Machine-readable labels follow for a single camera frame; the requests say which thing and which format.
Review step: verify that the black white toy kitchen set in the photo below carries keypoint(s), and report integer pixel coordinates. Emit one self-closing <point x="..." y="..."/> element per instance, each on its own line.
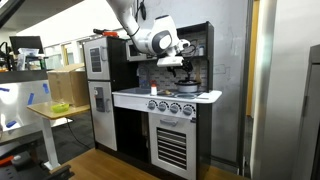
<point x="133" y="133"/>

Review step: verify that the white oven door with slats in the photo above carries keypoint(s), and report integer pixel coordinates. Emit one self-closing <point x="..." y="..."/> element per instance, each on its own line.
<point x="171" y="146"/>

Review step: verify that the pale wooden toy piece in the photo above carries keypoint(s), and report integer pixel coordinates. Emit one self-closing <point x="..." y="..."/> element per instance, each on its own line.
<point x="166" y="92"/>

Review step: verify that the white bottle with red cap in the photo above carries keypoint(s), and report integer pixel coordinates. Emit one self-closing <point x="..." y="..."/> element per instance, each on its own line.
<point x="153" y="89"/>

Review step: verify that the clear plastic container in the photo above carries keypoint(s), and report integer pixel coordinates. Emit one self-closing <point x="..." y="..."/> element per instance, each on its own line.
<point x="28" y="53"/>

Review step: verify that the grey toy sink basin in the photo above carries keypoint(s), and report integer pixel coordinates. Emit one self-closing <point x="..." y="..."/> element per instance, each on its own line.
<point x="138" y="90"/>

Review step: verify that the green bowl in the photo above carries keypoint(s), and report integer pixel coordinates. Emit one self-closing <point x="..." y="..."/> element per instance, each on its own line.
<point x="60" y="107"/>

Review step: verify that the wooden side table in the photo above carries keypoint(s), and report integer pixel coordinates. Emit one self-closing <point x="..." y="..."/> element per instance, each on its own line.
<point x="46" y="115"/>

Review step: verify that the black cart with orange part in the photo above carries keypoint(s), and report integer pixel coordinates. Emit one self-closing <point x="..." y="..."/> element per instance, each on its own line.
<point x="23" y="166"/>

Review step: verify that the cardboard box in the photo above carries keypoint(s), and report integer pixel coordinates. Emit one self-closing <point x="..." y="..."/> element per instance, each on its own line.
<point x="68" y="85"/>

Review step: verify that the grey stove knob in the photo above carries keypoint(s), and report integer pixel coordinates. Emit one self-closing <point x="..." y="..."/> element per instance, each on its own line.
<point x="152" y="105"/>
<point x="174" y="108"/>
<point x="162" y="106"/>
<point x="188" y="110"/>

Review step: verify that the grey metal cabinet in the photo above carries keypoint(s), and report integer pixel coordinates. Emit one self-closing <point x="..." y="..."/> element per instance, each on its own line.
<point x="308" y="116"/>

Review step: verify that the black computer monitor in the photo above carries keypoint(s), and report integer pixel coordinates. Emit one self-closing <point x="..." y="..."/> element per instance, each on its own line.
<point x="25" y="42"/>

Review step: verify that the large whiteboard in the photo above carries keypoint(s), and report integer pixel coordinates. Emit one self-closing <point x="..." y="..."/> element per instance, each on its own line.
<point x="230" y="66"/>

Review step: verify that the blue tape piece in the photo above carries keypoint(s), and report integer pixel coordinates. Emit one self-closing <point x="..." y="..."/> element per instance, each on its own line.
<point x="4" y="89"/>
<point x="45" y="88"/>
<point x="11" y="123"/>
<point x="30" y="98"/>

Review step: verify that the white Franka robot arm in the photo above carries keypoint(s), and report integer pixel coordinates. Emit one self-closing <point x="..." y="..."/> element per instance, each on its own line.
<point x="156" y="36"/>

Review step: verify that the toy microwave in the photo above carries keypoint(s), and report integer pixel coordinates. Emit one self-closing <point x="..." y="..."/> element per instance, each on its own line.
<point x="131" y="53"/>

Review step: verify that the wooden utensil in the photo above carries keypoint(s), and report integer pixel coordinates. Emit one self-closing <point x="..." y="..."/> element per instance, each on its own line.
<point x="199" y="75"/>

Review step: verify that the black domed pot lid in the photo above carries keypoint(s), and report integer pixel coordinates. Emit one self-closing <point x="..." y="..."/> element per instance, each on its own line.
<point x="187" y="82"/>

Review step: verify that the black whiteboard eraser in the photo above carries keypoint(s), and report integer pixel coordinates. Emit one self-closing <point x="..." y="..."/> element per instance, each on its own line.
<point x="143" y="11"/>

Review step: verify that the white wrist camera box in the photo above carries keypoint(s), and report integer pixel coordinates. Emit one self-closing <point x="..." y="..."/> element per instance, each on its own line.
<point x="170" y="61"/>

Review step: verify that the silver toy pot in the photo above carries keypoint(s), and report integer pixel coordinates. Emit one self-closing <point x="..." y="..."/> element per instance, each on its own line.
<point x="187" y="88"/>

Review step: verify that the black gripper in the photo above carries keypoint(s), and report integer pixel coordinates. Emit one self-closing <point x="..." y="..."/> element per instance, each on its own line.
<point x="181" y="66"/>

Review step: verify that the orange plastic bowl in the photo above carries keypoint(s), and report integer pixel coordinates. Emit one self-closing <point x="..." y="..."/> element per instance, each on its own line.
<point x="110" y="34"/>

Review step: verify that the white container with blue lid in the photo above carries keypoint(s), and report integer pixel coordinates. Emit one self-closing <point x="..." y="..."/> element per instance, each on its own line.
<point x="201" y="50"/>

